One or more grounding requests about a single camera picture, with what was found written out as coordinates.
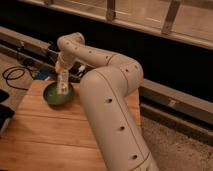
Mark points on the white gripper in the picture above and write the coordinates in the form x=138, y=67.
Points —
x=60, y=65

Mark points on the white plastic bottle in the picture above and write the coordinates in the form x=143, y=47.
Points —
x=62, y=83

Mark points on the blue object behind table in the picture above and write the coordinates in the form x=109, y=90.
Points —
x=41, y=75

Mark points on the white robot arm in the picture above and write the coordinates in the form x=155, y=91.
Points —
x=102, y=94

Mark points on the dark object at left edge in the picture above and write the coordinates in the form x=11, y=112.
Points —
x=6, y=113

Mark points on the black device on rail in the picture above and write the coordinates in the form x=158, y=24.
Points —
x=52, y=51

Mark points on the green ceramic bowl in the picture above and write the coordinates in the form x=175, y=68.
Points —
x=51, y=96

